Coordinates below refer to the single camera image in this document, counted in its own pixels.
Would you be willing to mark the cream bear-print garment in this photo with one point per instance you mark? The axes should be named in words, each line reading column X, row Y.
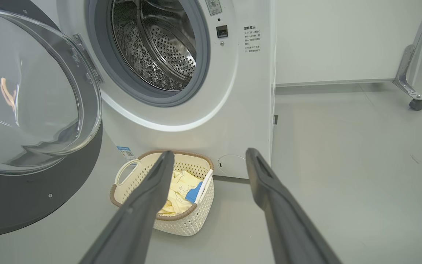
column 172, row 209

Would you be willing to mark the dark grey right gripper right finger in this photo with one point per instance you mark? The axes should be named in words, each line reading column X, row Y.
column 284, row 220

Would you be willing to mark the blue energy label sticker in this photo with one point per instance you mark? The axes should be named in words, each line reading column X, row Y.
column 126, row 152

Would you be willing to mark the grey metal leg with caster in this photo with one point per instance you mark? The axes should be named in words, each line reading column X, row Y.
column 410, row 73

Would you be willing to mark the cream perforated brown-rimmed laundry basket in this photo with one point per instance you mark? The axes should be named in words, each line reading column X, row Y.
column 192, row 223

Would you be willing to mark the cream garment with blue cuff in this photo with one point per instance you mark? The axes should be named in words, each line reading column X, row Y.
column 183, row 181

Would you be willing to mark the washing machine door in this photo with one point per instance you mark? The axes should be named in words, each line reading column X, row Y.
column 31, row 190

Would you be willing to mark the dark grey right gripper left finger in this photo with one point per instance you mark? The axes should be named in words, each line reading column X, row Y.
column 141, row 216

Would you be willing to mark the white front-load washing machine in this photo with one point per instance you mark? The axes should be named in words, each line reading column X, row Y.
column 233, row 110

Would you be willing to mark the stainless steel washing machine drum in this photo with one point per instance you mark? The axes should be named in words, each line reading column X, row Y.
column 159, row 47

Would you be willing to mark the round white filter cover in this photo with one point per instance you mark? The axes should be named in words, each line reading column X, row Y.
column 233, row 165

